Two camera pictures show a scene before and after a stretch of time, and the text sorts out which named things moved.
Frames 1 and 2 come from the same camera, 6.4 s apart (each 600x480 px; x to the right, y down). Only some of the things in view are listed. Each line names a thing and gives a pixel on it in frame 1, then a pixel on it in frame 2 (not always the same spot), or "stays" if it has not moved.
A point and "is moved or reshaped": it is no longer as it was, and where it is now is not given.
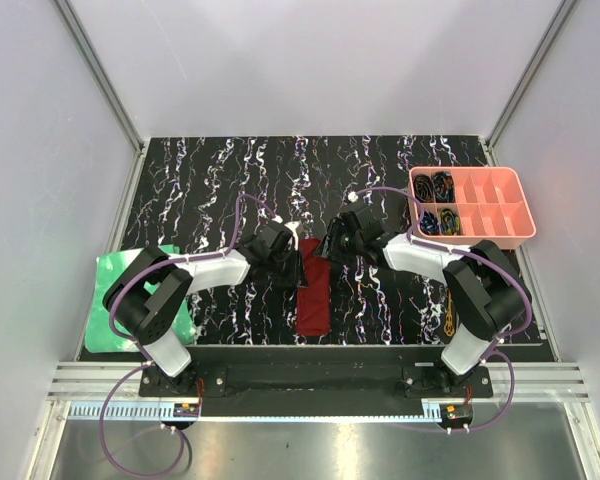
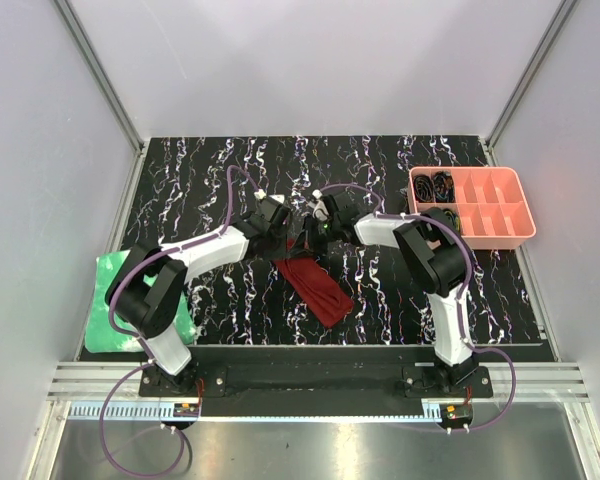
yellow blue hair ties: x=450 y=223 stays
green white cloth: x=100 y=334 stays
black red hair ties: x=444 y=187 stays
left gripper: x=297 y=276 to x=283 y=231
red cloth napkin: x=313 y=303 is moved or reshaped
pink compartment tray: x=468 y=204 stays
